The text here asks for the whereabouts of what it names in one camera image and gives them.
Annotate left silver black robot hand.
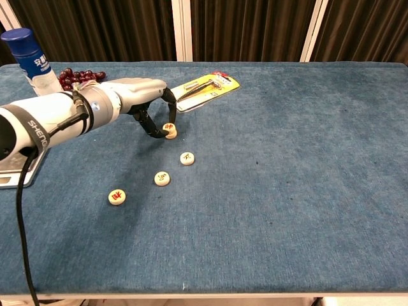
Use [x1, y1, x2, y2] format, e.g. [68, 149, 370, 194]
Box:
[113, 77, 179, 139]

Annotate dark red grape bunch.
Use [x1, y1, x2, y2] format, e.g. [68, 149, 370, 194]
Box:
[58, 67, 106, 92]

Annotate yellow razor blister pack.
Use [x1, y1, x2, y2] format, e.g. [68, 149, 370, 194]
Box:
[171, 71, 241, 113]

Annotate black curtain panel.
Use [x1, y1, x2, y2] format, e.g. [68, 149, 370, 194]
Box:
[8, 0, 178, 63]
[310, 0, 408, 66]
[0, 18, 20, 66]
[190, 0, 316, 62]

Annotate blue capped clear bottle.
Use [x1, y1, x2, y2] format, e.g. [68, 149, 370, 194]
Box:
[0, 27, 63, 96]

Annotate blue felt table cloth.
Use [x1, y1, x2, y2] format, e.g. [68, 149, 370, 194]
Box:
[0, 61, 408, 296]

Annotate aluminium frame post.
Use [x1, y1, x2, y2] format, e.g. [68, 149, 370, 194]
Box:
[299, 0, 334, 63]
[171, 0, 194, 62]
[0, 2, 22, 33]

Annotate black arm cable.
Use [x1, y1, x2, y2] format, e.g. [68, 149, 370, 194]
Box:
[15, 91, 93, 306]

